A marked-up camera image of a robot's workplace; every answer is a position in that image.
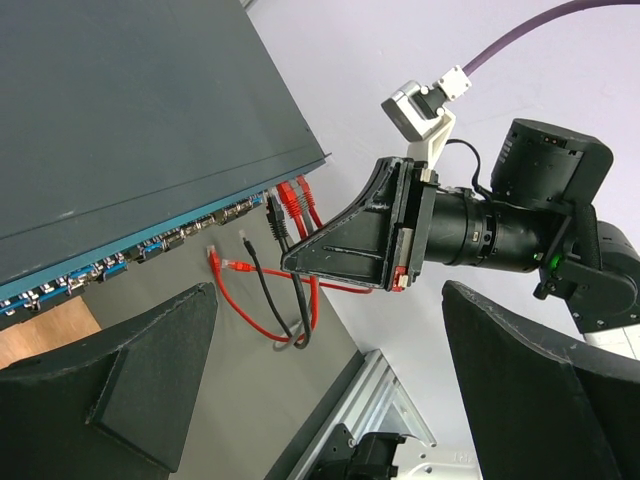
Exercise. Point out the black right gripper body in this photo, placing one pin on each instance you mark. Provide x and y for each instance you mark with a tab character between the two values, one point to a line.
413	228

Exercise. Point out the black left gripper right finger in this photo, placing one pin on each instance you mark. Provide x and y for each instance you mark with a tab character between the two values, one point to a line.
540	404

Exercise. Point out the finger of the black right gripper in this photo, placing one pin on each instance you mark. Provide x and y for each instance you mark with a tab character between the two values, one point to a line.
358	245

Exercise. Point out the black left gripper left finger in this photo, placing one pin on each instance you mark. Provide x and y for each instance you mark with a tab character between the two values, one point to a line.
114	405

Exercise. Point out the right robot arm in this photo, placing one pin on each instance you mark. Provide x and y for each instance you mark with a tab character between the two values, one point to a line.
536	215

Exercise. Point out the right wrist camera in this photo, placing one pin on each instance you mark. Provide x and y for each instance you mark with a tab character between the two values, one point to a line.
420	114

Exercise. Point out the teal network switch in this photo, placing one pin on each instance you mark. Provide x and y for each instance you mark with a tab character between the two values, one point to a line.
125	125

